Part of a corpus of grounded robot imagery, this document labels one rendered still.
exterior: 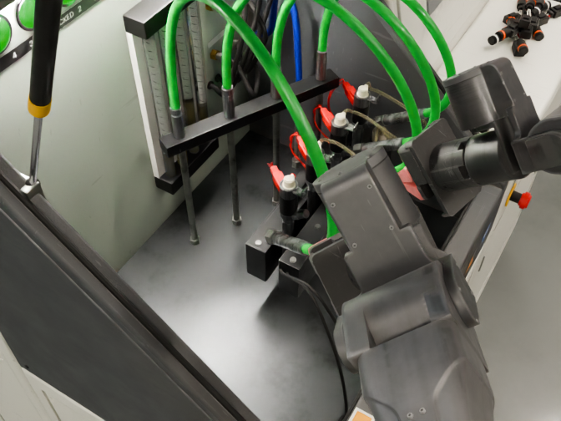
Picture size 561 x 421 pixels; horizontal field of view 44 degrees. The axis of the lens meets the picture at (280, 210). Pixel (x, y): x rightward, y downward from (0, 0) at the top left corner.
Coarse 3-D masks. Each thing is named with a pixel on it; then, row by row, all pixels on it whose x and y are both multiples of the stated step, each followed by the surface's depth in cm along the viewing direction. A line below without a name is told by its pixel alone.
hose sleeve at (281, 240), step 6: (276, 234) 94; (282, 234) 93; (276, 240) 93; (282, 240) 92; (288, 240) 90; (294, 240) 89; (300, 240) 89; (282, 246) 92; (288, 246) 90; (294, 246) 89; (300, 246) 88; (300, 252) 88
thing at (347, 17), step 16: (240, 0) 94; (320, 0) 87; (336, 16) 87; (352, 16) 86; (368, 32) 87; (224, 48) 102; (384, 48) 88; (224, 64) 104; (384, 64) 88; (224, 80) 106; (400, 80) 89; (224, 96) 109; (224, 112) 111; (416, 112) 91; (416, 128) 92
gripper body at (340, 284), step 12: (432, 240) 60; (312, 252) 59; (324, 252) 58; (336, 252) 58; (312, 264) 59; (324, 264) 58; (336, 264) 58; (324, 276) 58; (336, 276) 59; (348, 276) 59; (336, 288) 59; (348, 288) 59; (360, 288) 57; (336, 300) 59; (348, 300) 59; (336, 312) 59
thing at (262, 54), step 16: (176, 0) 85; (192, 0) 82; (208, 0) 78; (176, 16) 88; (224, 16) 76; (240, 32) 75; (256, 48) 74; (272, 64) 73; (176, 80) 101; (272, 80) 73; (176, 96) 103; (288, 96) 73; (176, 112) 105; (304, 128) 73; (320, 160) 74
